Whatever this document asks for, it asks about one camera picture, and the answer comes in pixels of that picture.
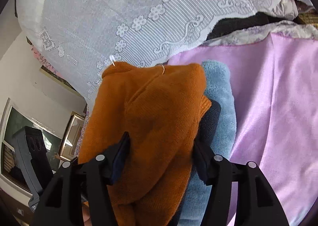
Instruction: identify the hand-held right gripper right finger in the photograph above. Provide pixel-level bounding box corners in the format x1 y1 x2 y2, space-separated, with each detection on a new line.
192 139 290 226

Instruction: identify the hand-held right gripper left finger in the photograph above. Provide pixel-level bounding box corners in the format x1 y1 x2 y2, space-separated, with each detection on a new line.
31 131 131 226

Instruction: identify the orange knitted cardigan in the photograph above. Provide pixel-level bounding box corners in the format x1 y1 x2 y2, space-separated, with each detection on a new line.
78 62 211 226

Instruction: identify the white framed glass panel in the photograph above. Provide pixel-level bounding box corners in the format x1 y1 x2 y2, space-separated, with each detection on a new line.
0 98 64 193

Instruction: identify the light blue fleece garment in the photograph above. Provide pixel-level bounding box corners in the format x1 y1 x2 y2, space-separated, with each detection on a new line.
179 60 236 226

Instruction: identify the pink floral quilt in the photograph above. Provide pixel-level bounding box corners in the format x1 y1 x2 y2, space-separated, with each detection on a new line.
26 37 75 90

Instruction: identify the purple bed sheet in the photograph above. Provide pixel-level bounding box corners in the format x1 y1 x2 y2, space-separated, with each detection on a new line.
168 24 318 226

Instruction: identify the white lace cover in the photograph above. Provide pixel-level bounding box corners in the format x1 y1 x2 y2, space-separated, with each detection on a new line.
15 0 307 101

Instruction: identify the gold picture frame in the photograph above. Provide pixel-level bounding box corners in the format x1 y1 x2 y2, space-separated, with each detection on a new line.
58 111 86 160

